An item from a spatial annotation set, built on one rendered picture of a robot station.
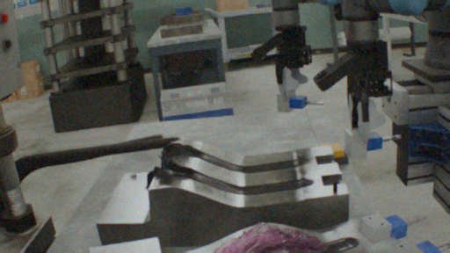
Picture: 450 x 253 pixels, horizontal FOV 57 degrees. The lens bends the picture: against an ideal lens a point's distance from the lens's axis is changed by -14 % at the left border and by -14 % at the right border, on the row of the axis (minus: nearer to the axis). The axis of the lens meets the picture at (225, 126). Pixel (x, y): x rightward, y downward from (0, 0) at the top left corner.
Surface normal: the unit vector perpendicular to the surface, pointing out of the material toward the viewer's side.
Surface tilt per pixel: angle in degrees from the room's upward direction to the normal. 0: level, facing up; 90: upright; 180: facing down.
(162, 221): 90
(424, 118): 90
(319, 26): 90
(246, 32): 90
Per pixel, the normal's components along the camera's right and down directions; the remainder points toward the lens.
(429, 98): 0.01, 0.30
